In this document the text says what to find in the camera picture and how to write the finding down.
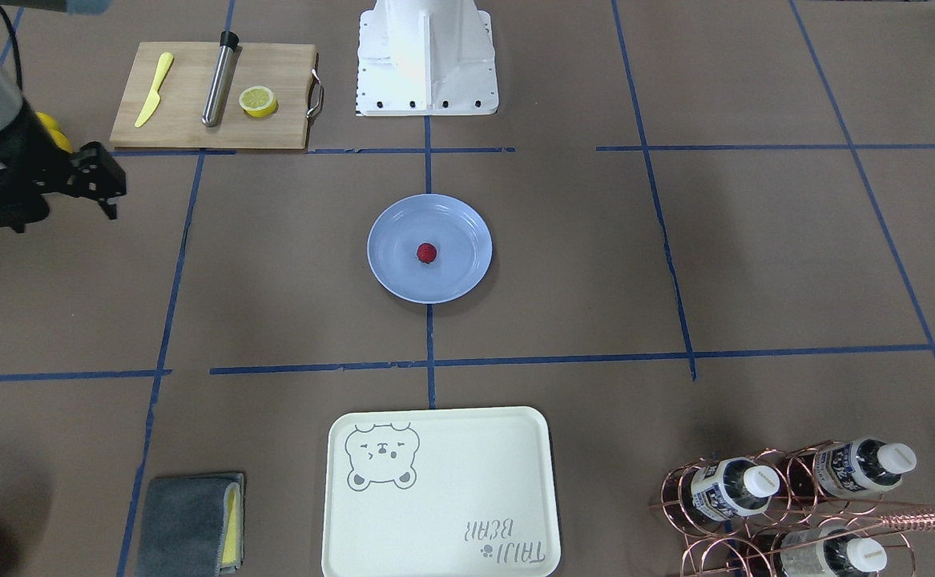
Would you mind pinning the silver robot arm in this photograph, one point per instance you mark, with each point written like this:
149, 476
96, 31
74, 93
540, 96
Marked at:
13, 101

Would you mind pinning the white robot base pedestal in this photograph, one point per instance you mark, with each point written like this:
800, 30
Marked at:
426, 58

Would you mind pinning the dark drink bottle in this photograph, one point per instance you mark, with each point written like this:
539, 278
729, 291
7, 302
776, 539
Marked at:
866, 466
829, 551
727, 491

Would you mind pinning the half lemon slice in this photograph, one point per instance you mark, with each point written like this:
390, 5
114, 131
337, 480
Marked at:
258, 102

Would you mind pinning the steel muddler rod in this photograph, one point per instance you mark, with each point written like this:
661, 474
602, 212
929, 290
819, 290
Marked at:
229, 47

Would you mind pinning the red strawberry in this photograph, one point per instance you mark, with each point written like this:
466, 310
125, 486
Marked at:
426, 253

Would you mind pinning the cream bear tray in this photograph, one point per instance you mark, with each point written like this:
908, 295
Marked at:
456, 492

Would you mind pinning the copper wire bottle rack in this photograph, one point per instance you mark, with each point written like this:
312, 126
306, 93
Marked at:
739, 546

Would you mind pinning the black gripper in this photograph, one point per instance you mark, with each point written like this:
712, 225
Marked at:
89, 170

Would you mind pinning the blue round plate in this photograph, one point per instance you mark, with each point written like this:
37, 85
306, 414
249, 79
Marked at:
463, 239

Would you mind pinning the yellow lemon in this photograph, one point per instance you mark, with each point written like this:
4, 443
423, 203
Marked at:
55, 132

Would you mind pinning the grey folded cloth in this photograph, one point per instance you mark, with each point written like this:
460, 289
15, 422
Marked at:
193, 525

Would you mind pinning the yellow plastic knife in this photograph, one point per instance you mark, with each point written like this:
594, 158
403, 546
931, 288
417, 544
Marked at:
153, 97

